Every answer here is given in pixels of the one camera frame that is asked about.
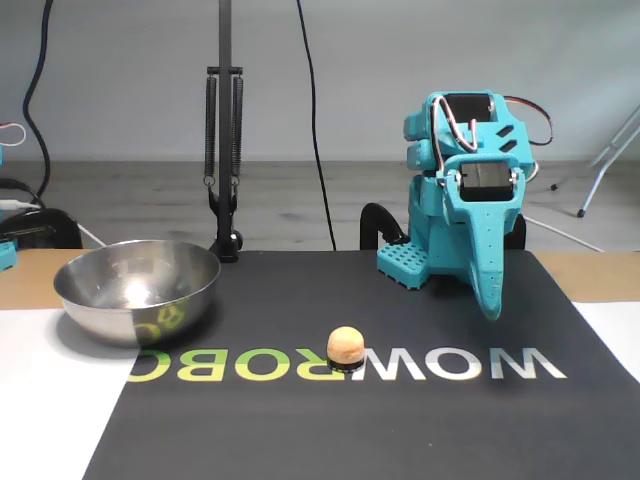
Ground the arm servo wire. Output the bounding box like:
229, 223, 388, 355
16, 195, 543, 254
502, 94, 556, 149

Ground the white paper sheet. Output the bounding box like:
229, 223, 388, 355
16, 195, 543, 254
0, 307, 144, 480
571, 299, 640, 386

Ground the black hanging cable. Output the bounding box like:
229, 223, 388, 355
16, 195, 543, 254
297, 0, 337, 252

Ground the red white wire loop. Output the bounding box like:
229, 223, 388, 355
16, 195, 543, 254
0, 123, 27, 147

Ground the metal bowl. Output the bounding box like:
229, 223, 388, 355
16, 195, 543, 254
53, 239, 222, 350

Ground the white metal stand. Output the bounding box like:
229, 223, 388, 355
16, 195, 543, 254
549, 104, 640, 219

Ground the gripper servo wire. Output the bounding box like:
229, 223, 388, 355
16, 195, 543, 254
430, 94, 482, 171

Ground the teal robot base part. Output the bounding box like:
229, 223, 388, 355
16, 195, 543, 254
0, 238, 19, 273

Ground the dark blue hanging cable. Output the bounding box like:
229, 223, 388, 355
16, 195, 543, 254
22, 0, 54, 209

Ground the black mat with WOWROBO print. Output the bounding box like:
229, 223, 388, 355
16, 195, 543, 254
82, 249, 640, 480

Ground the white floor cable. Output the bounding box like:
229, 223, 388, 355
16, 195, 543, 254
74, 222, 109, 249
524, 215, 605, 253

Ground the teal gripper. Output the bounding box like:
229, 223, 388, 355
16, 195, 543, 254
436, 102, 534, 322

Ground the orange ball with black base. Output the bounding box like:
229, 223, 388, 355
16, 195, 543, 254
327, 325, 366, 372

